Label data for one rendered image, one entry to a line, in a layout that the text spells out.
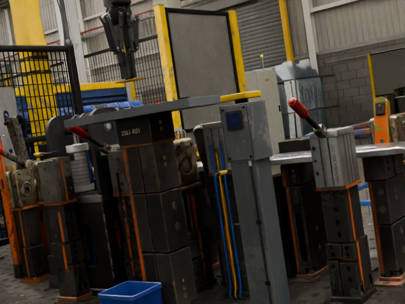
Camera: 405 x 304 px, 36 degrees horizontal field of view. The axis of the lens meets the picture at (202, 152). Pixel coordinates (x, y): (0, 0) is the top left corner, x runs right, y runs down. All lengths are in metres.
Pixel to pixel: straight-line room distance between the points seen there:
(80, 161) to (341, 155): 0.73
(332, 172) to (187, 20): 3.73
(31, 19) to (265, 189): 1.89
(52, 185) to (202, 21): 3.58
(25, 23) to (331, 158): 1.89
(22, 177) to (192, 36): 3.15
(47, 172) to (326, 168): 0.73
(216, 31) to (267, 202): 4.05
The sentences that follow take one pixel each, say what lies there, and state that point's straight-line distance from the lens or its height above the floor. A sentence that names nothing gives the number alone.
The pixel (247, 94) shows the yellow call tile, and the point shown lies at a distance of 1.19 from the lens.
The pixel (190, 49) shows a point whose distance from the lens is 4.89.
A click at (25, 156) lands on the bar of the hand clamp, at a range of 2.01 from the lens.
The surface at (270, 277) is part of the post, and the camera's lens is 1.23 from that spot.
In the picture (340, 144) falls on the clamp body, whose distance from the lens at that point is 1.28.
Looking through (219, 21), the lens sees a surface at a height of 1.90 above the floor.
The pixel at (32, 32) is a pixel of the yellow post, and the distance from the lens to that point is 2.89.
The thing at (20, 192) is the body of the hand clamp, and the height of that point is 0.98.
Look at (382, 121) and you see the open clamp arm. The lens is 1.59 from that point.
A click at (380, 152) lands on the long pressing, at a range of 1.37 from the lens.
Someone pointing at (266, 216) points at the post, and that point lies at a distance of 1.21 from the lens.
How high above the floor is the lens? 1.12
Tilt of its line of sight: 3 degrees down
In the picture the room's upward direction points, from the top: 9 degrees counter-clockwise
